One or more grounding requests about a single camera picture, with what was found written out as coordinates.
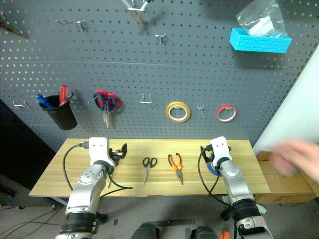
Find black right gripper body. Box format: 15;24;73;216
204;145;214;165

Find bare person hand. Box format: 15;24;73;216
271;139;319;186

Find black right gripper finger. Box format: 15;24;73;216
200;146;210;165

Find blue tape roll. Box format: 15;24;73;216
207;163;224;177

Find red blue handled scissors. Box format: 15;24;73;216
93;89;122;129

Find orange black needle-nose pliers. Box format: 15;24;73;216
167;152;184;185

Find blue handled screwdriver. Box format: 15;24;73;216
36;93;54;109

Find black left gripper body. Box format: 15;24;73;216
107;147;123;175

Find white panel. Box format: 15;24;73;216
253;44;319;152

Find black plastic cup holder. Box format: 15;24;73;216
39;95;78;131

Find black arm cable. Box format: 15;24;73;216
63;141;134;197
197;149;236;207

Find red handled screwdriver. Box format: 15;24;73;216
58;84;70;107

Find dark grey rounded shape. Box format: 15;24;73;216
131;223;160;239
190;226;220;239

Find brown cardboard box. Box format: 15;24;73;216
253;151;319;205

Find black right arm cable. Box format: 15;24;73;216
197;149;236;207

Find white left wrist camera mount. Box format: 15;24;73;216
88;137;116;167

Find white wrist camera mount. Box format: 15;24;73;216
210;136;233;166
88;137;116;167

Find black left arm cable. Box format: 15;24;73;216
63;141;134;197

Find blue plastic bin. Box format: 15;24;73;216
229;27;293;54

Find red tape roll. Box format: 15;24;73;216
216;104;238;123

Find black handled scissors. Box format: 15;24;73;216
142;156;158;187

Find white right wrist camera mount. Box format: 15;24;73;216
210;136;233;166

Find yellow tape roll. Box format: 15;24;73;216
165;101;192;123

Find grey metal table leg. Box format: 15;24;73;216
43;196;69;209

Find silver needle-nose pliers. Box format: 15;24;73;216
121;0;153;32

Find clear plastic bag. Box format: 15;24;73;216
236;0;289;38

